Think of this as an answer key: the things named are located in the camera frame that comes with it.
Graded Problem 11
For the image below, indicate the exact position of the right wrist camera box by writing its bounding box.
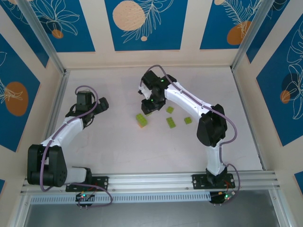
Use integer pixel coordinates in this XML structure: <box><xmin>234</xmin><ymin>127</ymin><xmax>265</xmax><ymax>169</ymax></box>
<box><xmin>138</xmin><ymin>85</ymin><xmax>152</xmax><ymax>100</ymax></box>

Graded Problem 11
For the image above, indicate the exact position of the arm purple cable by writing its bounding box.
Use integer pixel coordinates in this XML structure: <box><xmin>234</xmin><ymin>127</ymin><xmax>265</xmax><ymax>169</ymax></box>
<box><xmin>40</xmin><ymin>85</ymin><xmax>114</xmax><ymax>209</ymax></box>
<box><xmin>140</xmin><ymin>65</ymin><xmax>242</xmax><ymax>204</ymax></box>

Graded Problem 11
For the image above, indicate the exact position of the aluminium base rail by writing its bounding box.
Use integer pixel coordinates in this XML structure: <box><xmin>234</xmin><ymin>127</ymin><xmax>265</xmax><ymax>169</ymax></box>
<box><xmin>20</xmin><ymin>170</ymin><xmax>282</xmax><ymax>195</ymax></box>

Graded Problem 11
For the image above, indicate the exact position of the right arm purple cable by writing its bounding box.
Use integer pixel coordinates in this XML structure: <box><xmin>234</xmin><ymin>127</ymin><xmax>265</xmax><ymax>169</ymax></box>
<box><xmin>140</xmin><ymin>65</ymin><xmax>242</xmax><ymax>204</ymax></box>

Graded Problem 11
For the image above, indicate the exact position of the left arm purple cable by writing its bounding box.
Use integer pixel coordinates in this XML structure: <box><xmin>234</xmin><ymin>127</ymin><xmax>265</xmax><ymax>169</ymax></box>
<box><xmin>40</xmin><ymin>85</ymin><xmax>114</xmax><ymax>209</ymax></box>

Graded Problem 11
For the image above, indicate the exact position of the aluminium side rail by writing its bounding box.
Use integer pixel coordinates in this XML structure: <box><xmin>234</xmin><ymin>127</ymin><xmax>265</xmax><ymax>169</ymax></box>
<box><xmin>41</xmin><ymin>70</ymin><xmax>70</xmax><ymax>148</ymax></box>
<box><xmin>231</xmin><ymin>67</ymin><xmax>266</xmax><ymax>171</ymax></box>

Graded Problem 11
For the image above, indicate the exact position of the grey slotted cable duct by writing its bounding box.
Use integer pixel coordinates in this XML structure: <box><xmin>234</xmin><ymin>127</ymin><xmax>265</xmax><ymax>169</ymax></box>
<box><xmin>30</xmin><ymin>192</ymin><xmax>212</xmax><ymax>205</ymax></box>

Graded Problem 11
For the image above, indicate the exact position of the black controller board with LED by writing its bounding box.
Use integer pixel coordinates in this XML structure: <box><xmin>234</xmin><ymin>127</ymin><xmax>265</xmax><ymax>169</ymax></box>
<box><xmin>75</xmin><ymin>192</ymin><xmax>97</xmax><ymax>210</ymax></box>
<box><xmin>209</xmin><ymin>191</ymin><xmax>236</xmax><ymax>208</ymax></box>

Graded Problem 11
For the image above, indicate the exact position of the aluminium frame post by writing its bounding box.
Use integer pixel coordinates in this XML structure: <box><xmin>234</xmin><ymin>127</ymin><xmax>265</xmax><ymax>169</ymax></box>
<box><xmin>231</xmin><ymin>0</ymin><xmax>273</xmax><ymax>71</ymax></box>
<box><xmin>17</xmin><ymin>0</ymin><xmax>70</xmax><ymax>76</ymax></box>

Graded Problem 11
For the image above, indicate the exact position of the grey metal sheet panel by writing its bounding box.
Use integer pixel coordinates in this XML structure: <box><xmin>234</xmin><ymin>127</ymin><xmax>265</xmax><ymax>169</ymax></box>
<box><xmin>22</xmin><ymin>190</ymin><xmax>281</xmax><ymax>227</ymax></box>

